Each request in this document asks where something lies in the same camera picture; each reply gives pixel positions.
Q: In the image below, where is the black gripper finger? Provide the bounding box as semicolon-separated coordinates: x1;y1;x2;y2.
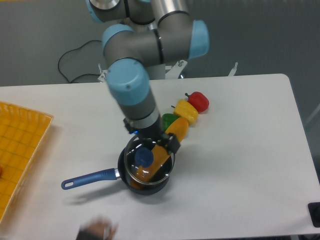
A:
159;133;181;155
123;118;134;135

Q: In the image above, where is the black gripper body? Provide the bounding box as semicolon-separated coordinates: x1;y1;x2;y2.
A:
133;122;165;147

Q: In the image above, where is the long yellow toy bread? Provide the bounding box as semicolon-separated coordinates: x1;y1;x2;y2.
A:
129;117;190;190

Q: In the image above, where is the glass lid with blue knob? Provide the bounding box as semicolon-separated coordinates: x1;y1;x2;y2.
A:
123;136;176;189

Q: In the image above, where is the dark pot with blue handle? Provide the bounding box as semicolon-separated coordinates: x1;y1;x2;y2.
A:
61;147;175;195

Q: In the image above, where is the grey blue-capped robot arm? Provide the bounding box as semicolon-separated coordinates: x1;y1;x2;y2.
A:
86;0;210;154

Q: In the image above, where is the person's left hand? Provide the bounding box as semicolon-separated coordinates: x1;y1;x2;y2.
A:
76;217;118;240

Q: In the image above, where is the green toy bell pepper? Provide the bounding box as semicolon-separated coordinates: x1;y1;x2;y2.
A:
161;113;179;132

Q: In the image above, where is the yellow toy bell pepper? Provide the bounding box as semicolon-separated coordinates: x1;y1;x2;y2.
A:
171;99;199;126

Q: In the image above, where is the red toy bell pepper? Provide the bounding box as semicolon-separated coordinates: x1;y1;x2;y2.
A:
185;91;210;113

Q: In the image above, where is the yellow plastic basket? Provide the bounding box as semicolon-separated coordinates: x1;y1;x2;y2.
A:
0;101;54;220

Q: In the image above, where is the black object at table corner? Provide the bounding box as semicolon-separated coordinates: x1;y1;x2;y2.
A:
307;202;320;228

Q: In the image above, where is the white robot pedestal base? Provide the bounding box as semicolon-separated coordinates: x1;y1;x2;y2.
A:
97;19;240;83

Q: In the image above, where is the black cable on floor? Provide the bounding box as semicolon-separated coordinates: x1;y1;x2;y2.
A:
57;39;111;84

